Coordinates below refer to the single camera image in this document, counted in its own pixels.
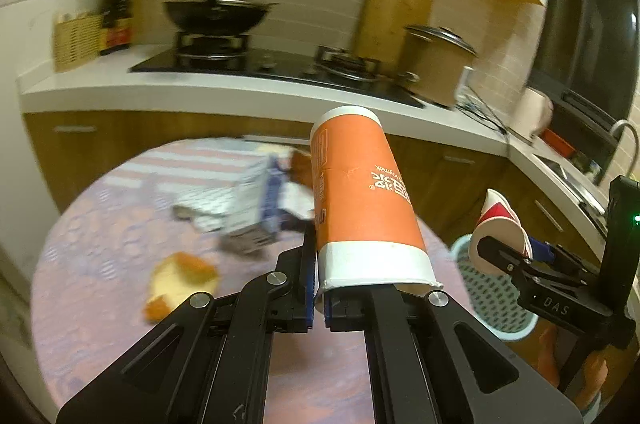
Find wooden base cabinet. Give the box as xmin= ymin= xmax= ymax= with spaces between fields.
xmin=22 ymin=110 xmax=612 ymax=277

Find pale electric kettle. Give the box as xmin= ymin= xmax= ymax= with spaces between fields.
xmin=515 ymin=86 xmax=555 ymax=143

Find red and white paper cup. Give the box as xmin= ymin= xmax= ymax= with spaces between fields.
xmin=470 ymin=189 xmax=534 ymax=275

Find light blue plastic basket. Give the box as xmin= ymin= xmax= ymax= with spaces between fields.
xmin=448 ymin=234 xmax=539 ymax=344

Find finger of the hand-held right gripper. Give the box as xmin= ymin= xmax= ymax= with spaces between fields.
xmin=476 ymin=235 xmax=540 ymax=285
xmin=529 ymin=238 xmax=600 ymax=277

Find wicker basket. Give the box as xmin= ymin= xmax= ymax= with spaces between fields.
xmin=53 ymin=11 xmax=105 ymax=72

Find metal sink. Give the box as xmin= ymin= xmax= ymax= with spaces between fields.
xmin=537 ymin=154 xmax=609 ymax=231

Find black wok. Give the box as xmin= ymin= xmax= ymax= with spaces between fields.
xmin=163 ymin=0 xmax=279 ymax=36

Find black burner grate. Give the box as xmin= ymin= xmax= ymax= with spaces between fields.
xmin=173 ymin=31 xmax=251 ymax=60
xmin=313 ymin=45 xmax=382 ymax=80

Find crumpled white paper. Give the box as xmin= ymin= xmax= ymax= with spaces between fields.
xmin=284 ymin=183 xmax=316 ymax=221

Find white power adapter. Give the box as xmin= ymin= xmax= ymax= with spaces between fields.
xmin=457 ymin=66 xmax=474 ymax=105

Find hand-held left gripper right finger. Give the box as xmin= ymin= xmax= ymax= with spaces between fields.
xmin=323 ymin=284 xmax=584 ymax=424

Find wooden cutting board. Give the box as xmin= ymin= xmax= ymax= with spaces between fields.
xmin=354 ymin=0 xmax=435 ymax=70

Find printed tablecloth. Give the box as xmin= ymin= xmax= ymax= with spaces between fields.
xmin=30 ymin=138 xmax=468 ymax=424

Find dark sauce bottle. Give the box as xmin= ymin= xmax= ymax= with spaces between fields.
xmin=99 ymin=0 xmax=122 ymax=55
xmin=119 ymin=0 xmax=139 ymax=50

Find beige rice cooker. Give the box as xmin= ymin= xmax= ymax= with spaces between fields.
xmin=400 ymin=24 xmax=478 ymax=109

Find black glass gas hob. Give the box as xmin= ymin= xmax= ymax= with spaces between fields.
xmin=127 ymin=31 xmax=427 ymax=109

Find black cables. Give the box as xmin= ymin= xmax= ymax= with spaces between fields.
xmin=461 ymin=86 xmax=537 ymax=145

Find white and blue carton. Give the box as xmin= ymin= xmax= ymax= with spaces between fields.
xmin=220 ymin=154 xmax=292 ymax=255

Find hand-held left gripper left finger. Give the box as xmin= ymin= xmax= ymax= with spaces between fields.
xmin=56 ymin=223 xmax=318 ymax=424

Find dark window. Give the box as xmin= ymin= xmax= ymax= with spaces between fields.
xmin=529 ymin=0 xmax=640 ymax=141

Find orange peel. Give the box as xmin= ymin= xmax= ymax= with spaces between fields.
xmin=144 ymin=252 xmax=220 ymax=324

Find metal faucet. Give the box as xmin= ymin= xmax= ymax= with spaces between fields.
xmin=595 ymin=119 xmax=640 ymax=185

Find orange paper cup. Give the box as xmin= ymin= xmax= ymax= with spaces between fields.
xmin=309 ymin=105 xmax=445 ymax=297

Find person's bare foot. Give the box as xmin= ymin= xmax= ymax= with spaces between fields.
xmin=538 ymin=323 xmax=566 ymax=386
xmin=575 ymin=345 xmax=609 ymax=411

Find metal pot lid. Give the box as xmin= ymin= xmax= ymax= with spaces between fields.
xmin=405 ymin=24 xmax=478 ymax=57

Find grey patterned wrapper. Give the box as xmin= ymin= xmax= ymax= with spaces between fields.
xmin=172 ymin=188 xmax=237 ymax=232

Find red box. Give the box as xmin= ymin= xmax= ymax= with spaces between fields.
xmin=542 ymin=129 xmax=576 ymax=157

